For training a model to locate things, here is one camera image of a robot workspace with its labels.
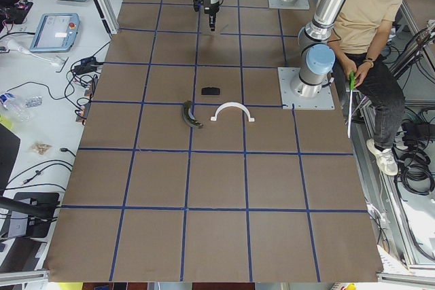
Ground black usb hub box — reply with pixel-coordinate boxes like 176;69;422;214
72;56;104;75

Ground green handled metal rod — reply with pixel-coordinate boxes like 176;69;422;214
347;71;355;138

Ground black rectangular plastic block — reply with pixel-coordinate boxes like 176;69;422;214
201;87;221;96

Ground clear plastic water bottle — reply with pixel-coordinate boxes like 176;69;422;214
1;92;43;122

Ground person in beige shirt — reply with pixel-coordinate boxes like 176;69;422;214
331;0;419;177

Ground dark green curved part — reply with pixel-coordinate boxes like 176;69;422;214
182;101;203;128

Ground white semicircular bracket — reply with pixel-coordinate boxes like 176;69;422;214
209;101;256;122

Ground small bag of snacks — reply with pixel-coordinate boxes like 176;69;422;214
29;142;52;156

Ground near blue teach pendant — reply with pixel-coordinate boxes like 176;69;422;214
30;13;80;53

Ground white shoe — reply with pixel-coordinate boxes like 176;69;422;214
366;139;398;176

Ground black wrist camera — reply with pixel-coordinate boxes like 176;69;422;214
193;0;203;12

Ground black laptop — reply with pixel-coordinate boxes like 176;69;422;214
0;124;20;194

